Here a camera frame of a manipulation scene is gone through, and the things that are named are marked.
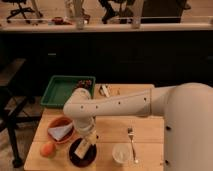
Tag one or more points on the silver metal fork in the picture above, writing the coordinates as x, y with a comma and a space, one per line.
131, 137

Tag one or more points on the black whiteboard eraser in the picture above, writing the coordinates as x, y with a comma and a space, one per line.
82, 148

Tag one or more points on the red object on ledge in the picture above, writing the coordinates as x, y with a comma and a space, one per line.
60, 21

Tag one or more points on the white folded cloth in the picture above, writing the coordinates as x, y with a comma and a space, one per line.
59, 132

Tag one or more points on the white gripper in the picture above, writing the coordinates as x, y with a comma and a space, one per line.
91, 138

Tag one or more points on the orange fruit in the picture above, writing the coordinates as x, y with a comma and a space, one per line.
47, 149

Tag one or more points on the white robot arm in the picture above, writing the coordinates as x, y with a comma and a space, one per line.
187, 110

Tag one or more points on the green plastic tray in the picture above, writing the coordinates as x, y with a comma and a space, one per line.
61, 87

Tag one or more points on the purple grape bunch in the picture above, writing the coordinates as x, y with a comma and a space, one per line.
84, 84

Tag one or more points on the black office chair left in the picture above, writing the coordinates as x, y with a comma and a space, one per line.
22, 11

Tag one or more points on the purple bowl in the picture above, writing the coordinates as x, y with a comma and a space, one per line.
86, 160

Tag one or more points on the orange bowl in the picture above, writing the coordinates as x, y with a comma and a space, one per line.
60, 121

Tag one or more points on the white small bowl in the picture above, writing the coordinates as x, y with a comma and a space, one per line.
121, 153

